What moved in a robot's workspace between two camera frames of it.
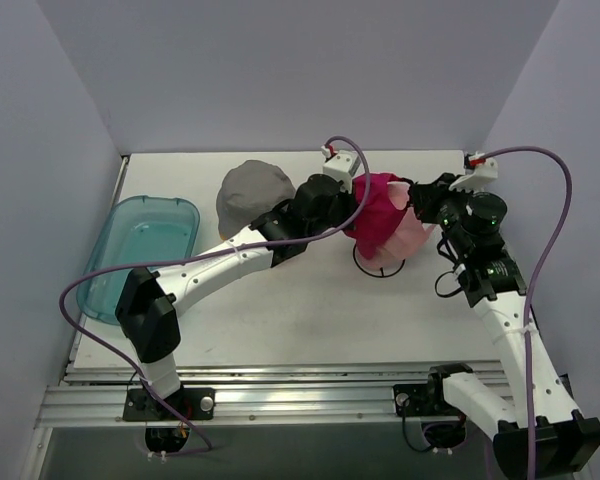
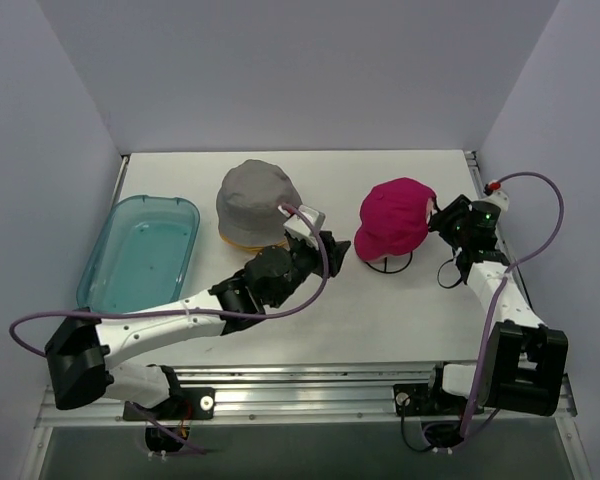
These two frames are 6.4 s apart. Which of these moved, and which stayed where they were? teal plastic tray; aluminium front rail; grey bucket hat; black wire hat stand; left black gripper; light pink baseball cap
Moved: black wire hat stand; left black gripper; light pink baseball cap
Stayed: teal plastic tray; aluminium front rail; grey bucket hat
